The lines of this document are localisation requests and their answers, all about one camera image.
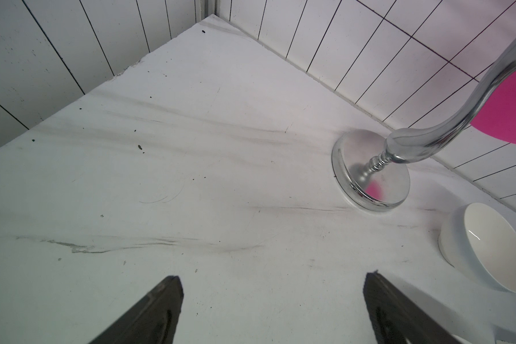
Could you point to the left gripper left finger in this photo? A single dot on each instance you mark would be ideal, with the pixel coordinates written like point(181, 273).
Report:
point(153, 319)

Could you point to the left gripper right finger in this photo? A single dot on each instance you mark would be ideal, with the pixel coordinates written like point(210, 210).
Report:
point(395, 318)

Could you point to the white ceramic bowl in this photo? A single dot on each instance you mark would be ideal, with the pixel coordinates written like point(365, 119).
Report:
point(481, 244)

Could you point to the chrome hook stand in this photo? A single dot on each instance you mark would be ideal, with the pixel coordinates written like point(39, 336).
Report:
point(372, 170)

